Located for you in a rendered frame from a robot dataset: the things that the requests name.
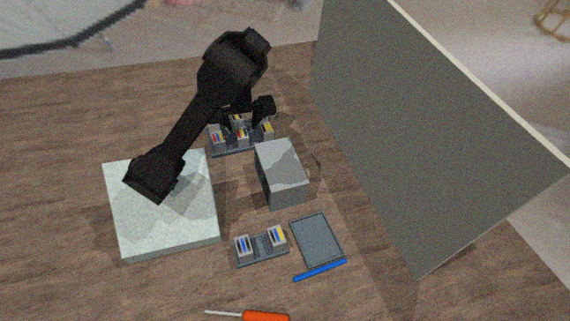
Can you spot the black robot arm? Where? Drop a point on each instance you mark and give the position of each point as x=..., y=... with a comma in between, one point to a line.
x=233, y=64

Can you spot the blue flat bar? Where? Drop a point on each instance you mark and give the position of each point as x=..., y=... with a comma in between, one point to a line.
x=318, y=270

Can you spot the orange-handled screwdriver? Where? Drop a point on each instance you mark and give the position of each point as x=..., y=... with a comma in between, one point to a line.
x=253, y=315

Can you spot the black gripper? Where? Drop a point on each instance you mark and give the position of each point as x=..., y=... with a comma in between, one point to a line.
x=262, y=108

